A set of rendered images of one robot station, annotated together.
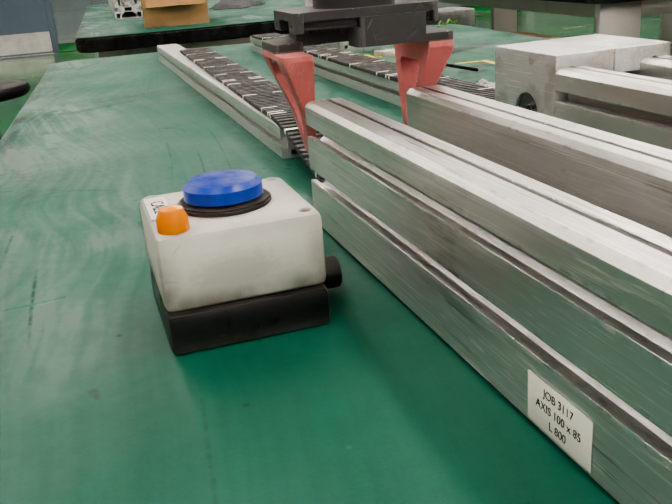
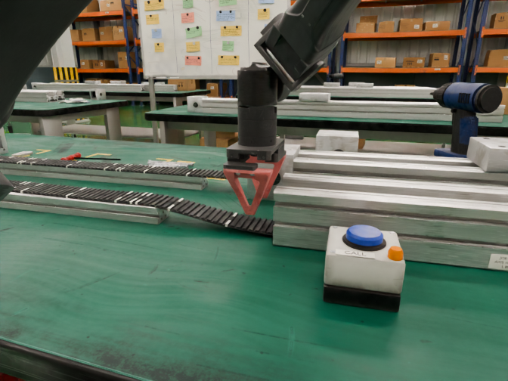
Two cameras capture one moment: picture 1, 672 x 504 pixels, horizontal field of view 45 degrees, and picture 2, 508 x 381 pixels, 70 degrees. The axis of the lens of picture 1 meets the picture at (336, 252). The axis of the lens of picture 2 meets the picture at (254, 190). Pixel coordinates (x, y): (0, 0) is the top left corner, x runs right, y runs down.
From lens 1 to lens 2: 54 cm
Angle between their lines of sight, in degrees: 55
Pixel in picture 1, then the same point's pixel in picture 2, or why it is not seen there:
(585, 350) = not seen: outside the picture
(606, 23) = (46, 125)
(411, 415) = (474, 283)
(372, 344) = (414, 273)
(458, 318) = (439, 250)
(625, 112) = (329, 172)
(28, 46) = not seen: outside the picture
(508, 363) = (476, 255)
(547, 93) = (287, 169)
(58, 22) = not seen: outside the picture
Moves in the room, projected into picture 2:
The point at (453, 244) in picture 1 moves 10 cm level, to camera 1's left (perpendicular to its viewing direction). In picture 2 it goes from (441, 227) to (432, 260)
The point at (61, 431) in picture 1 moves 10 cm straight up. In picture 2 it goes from (459, 357) to (481, 257)
